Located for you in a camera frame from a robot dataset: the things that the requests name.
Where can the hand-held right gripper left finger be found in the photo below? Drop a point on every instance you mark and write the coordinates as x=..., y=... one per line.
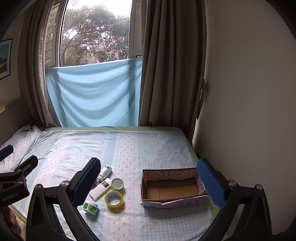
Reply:
x=85, y=183

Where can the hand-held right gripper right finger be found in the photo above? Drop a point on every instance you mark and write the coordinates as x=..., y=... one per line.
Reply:
x=211, y=183

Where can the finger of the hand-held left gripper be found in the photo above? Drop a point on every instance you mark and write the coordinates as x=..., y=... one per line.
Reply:
x=5, y=151
x=29, y=164

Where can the red box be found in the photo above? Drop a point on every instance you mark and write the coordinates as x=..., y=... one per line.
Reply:
x=94, y=183

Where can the white bottle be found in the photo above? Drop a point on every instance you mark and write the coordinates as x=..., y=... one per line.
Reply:
x=98, y=191

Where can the white tube green cap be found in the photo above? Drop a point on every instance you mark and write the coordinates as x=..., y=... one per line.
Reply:
x=105, y=172

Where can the green label white jar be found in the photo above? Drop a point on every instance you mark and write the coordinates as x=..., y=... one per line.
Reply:
x=90, y=208

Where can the round tin can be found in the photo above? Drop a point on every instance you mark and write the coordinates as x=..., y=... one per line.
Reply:
x=117, y=184

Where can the yellow tape roll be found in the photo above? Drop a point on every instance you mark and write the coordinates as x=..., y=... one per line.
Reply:
x=114, y=208

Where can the patterned cardboard box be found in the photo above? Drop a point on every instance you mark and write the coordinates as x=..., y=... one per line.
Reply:
x=171, y=192

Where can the person's left hand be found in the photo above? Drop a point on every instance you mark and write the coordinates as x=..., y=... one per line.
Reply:
x=12, y=220

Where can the checked floral pillow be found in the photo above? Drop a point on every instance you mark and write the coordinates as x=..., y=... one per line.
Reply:
x=23, y=141

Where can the wooden shelf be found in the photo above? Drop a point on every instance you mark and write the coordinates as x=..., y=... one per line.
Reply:
x=1, y=109

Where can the pale green mattress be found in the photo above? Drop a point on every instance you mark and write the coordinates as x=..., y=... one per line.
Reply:
x=92, y=128

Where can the checked floral bedsheet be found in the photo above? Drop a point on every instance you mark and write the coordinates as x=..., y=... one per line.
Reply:
x=150, y=150

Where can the grey-brown curtain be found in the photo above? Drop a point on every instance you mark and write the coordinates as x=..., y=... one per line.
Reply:
x=171, y=69
x=34, y=69

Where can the light blue cloth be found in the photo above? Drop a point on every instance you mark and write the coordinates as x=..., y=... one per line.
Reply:
x=92, y=92

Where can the window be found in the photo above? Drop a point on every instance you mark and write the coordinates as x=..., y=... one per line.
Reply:
x=92, y=34

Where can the wall poster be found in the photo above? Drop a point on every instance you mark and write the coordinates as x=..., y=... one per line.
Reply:
x=4, y=60

